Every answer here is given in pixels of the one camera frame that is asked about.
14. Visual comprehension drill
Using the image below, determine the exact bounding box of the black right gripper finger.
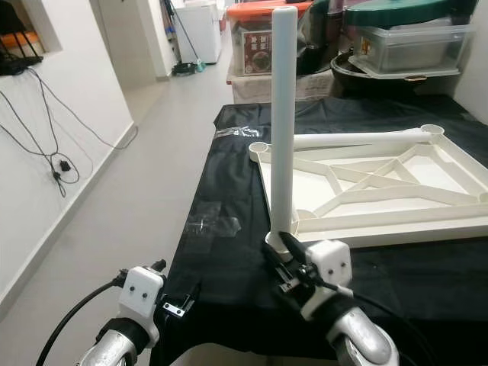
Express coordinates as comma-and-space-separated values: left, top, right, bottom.
278, 231, 313, 265
262, 242, 292, 281

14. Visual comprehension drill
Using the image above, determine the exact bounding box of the white plastic table leg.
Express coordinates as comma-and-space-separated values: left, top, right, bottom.
294, 128, 429, 150
269, 6, 299, 239

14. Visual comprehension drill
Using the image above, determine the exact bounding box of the white plastic table top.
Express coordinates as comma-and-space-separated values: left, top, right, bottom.
248, 124, 488, 252

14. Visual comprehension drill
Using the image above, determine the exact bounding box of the black tablecloth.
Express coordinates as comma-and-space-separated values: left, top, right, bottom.
151, 95, 488, 366

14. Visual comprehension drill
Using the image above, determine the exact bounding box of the clear tape cross patch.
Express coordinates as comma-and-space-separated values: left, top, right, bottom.
187, 202, 242, 238

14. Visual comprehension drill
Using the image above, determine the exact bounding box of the clear crumpled tape strip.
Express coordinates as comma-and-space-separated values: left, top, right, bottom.
215, 125, 265, 139

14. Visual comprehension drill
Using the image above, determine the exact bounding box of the black power adapter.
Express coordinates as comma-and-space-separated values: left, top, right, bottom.
55, 156, 74, 175

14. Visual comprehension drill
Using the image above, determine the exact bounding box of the beige patterned cover cloth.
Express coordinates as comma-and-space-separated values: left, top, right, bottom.
231, 72, 337, 104

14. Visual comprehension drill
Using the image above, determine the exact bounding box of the black round wok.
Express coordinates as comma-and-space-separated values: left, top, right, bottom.
332, 53, 467, 97

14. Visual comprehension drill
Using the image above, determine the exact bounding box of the mop with green head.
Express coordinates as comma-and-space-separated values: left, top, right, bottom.
164, 0, 207, 76

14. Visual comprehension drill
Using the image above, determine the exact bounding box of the orange-lidded clear storage bin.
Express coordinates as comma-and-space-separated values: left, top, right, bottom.
227, 0, 292, 77

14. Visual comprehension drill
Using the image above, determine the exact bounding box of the green-lidded clear storage bin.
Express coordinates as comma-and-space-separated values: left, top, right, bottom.
343, 0, 478, 77

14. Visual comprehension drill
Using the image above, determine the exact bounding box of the white household appliance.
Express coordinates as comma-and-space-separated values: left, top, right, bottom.
174, 0, 223, 66

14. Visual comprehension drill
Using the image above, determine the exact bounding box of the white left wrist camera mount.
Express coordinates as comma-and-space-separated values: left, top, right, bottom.
118, 267, 168, 329

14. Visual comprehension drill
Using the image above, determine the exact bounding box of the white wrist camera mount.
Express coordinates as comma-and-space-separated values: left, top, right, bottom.
301, 240, 355, 322
118, 267, 168, 329

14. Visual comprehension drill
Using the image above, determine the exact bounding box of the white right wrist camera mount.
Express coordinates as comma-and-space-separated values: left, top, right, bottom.
301, 240, 355, 322

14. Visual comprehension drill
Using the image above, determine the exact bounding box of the long black wall cable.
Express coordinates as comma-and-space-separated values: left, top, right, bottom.
38, 69, 140, 150

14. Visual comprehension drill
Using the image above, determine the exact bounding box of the looped black adapter cable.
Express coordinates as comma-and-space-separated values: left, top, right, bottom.
0, 72, 82, 198

